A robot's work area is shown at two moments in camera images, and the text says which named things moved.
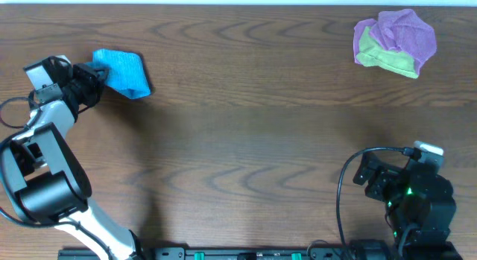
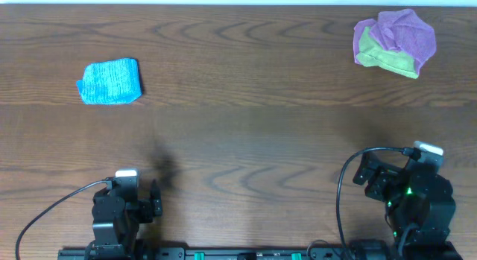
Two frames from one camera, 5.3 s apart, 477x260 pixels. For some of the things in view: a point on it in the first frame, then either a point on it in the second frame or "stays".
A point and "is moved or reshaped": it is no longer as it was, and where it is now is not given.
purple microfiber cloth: x=401 y=30 stays
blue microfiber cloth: x=127 y=71 is moved or reshaped
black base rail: x=270 y=253 stays
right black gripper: x=370 y=164 stays
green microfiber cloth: x=371 y=54 stays
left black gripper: x=89 y=80 -> x=150 y=206
